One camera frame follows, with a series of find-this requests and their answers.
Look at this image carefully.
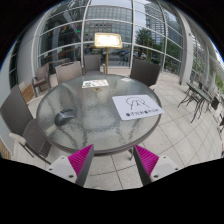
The white printed mouse pad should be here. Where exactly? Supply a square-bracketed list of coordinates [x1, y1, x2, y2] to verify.
[111, 94, 165, 122]

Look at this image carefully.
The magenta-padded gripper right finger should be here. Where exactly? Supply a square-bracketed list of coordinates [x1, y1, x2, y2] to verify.
[133, 143, 181, 187]

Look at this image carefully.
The black computer mouse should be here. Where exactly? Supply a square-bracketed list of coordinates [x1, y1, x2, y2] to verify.
[54, 109, 76, 127]

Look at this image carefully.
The wooden slatted bench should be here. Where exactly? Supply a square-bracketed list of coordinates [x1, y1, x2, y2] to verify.
[0, 138, 13, 161]
[19, 81, 36, 105]

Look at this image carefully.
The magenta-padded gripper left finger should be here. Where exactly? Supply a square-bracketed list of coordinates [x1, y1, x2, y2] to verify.
[46, 143, 95, 188]

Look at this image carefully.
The dark grey wicker chair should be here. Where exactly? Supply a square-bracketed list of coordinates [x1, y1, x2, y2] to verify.
[129, 58, 162, 91]

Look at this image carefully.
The grey wicker armchair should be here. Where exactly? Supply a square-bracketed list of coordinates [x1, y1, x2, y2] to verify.
[31, 64, 52, 98]

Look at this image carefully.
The dark metal folding table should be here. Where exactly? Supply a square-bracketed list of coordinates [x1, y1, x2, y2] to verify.
[177, 81, 214, 124]

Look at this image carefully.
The colourful picture menu sheet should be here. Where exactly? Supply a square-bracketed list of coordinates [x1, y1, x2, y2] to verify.
[81, 78, 110, 90]

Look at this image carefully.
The gold framed menu stand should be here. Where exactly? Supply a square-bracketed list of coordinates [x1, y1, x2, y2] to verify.
[93, 32, 124, 75]

